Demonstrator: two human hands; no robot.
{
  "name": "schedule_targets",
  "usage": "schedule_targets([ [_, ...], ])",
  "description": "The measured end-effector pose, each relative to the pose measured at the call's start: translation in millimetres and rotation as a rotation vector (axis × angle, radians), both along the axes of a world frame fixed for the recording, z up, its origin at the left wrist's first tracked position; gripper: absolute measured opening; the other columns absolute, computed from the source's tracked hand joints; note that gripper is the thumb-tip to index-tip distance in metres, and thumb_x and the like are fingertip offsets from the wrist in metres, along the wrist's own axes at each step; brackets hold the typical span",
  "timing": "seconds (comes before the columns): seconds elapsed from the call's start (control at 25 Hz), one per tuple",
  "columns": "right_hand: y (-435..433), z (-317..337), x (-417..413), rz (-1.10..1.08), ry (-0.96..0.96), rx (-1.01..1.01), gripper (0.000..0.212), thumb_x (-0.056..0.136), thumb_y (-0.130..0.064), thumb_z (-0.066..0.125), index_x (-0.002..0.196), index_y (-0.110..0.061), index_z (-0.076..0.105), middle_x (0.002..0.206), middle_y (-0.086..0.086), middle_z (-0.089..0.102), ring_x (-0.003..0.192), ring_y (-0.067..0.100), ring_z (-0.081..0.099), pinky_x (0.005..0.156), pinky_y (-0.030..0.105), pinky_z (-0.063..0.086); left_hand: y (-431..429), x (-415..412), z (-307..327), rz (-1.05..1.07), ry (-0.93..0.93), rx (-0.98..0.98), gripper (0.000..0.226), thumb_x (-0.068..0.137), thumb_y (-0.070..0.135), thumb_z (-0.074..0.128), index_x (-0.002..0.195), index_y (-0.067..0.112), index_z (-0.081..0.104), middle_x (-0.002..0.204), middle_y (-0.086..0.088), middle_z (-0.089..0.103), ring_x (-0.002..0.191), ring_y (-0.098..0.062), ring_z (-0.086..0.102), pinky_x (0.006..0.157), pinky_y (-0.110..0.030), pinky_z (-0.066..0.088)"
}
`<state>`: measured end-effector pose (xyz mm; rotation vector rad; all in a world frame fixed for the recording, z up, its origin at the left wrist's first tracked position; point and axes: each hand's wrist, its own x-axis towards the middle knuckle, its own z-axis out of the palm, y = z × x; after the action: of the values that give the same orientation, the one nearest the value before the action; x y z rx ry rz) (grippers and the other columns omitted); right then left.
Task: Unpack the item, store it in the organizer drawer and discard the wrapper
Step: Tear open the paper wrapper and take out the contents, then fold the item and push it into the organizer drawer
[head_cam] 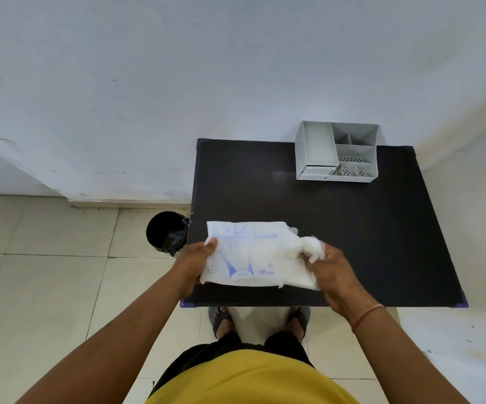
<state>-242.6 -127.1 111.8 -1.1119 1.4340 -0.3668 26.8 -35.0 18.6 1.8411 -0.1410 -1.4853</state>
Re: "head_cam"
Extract person's right hand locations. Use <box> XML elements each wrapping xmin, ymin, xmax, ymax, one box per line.
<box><xmin>303</xmin><ymin>242</ymin><xmax>372</xmax><ymax>318</ymax></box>

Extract person's left hand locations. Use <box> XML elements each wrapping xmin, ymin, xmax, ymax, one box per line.
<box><xmin>172</xmin><ymin>237</ymin><xmax>219</xmax><ymax>300</ymax></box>

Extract white printed plastic bag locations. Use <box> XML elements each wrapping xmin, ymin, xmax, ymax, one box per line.
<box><xmin>200</xmin><ymin>221</ymin><xmax>326</xmax><ymax>291</ymax></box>

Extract person's right forearm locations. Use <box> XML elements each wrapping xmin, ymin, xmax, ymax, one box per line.
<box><xmin>346</xmin><ymin>299</ymin><xmax>471</xmax><ymax>404</ymax></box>

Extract person's left forearm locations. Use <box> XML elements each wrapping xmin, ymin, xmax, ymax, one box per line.
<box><xmin>16</xmin><ymin>265</ymin><xmax>185</xmax><ymax>404</ymax></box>

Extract black square table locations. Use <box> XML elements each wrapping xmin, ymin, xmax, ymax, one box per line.
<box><xmin>180</xmin><ymin>139</ymin><xmax>469</xmax><ymax>309</ymax></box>

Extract black waste bin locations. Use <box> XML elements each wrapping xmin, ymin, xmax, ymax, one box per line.
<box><xmin>146</xmin><ymin>211</ymin><xmax>190</xmax><ymax>255</ymax></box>

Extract grey sandal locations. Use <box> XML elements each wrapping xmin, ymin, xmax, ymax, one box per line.
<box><xmin>208</xmin><ymin>307</ymin><xmax>235</xmax><ymax>339</ymax></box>
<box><xmin>286</xmin><ymin>306</ymin><xmax>311</xmax><ymax>338</ymax></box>

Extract orange thread wristband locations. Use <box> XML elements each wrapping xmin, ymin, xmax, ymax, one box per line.
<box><xmin>351</xmin><ymin>304</ymin><xmax>385</xmax><ymax>334</ymax></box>

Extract black shorts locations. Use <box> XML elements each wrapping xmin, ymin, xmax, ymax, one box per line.
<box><xmin>148</xmin><ymin>331</ymin><xmax>315</xmax><ymax>398</ymax></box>

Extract grey compartment organizer box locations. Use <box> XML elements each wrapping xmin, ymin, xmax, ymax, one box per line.
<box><xmin>295</xmin><ymin>121</ymin><xmax>379</xmax><ymax>183</ymax></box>

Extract yellow shirt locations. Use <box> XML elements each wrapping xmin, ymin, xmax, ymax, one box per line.
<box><xmin>144</xmin><ymin>349</ymin><xmax>359</xmax><ymax>404</ymax></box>

